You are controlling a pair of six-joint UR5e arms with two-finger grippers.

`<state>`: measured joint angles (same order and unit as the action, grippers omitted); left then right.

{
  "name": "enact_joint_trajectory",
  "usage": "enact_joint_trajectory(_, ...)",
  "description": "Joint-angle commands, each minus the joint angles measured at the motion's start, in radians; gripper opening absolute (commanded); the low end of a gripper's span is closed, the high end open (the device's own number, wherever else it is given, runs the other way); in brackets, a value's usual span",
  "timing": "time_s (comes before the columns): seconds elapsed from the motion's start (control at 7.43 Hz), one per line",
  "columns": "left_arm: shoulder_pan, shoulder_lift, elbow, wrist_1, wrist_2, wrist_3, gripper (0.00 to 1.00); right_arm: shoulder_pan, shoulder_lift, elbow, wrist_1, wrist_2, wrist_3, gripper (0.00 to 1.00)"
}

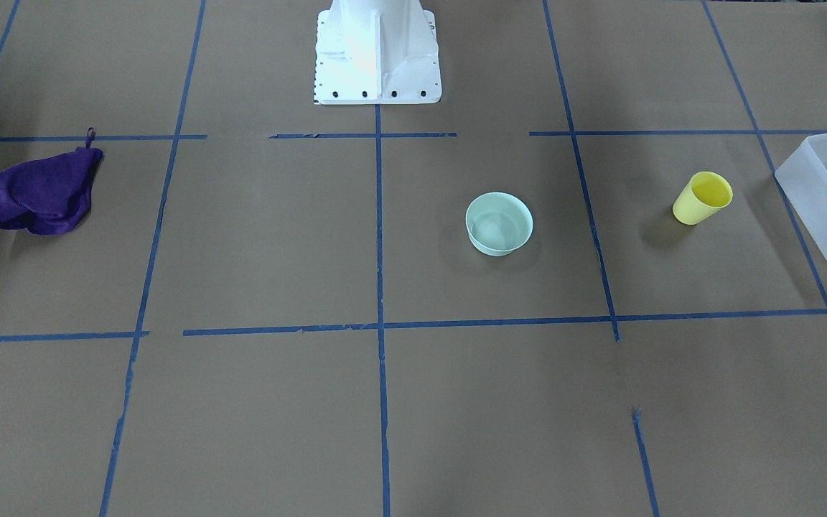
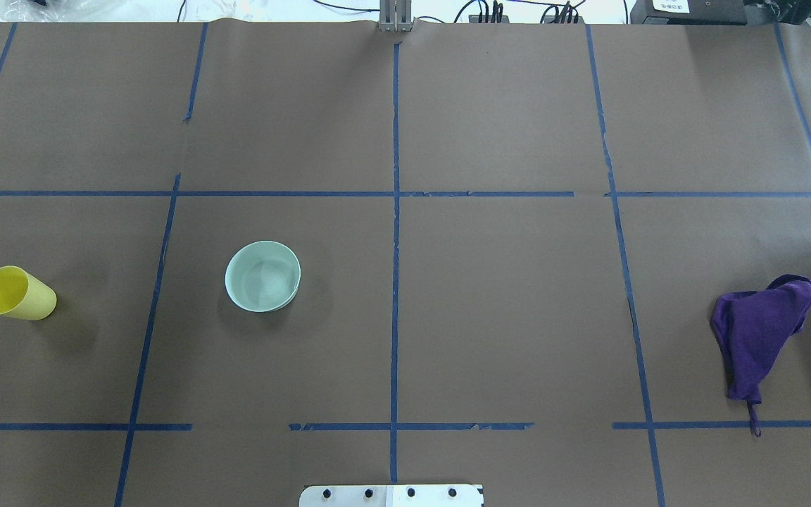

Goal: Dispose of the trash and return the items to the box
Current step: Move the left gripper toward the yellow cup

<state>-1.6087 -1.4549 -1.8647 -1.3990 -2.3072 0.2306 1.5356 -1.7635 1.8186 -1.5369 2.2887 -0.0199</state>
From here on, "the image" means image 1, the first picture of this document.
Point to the mint green bowl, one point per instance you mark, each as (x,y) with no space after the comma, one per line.
(498,223)

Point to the yellow plastic cup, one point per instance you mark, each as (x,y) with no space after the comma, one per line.
(703,196)

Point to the purple cloth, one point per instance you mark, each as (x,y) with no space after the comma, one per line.
(52,196)

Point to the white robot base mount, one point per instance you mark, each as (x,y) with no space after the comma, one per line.
(376,53)

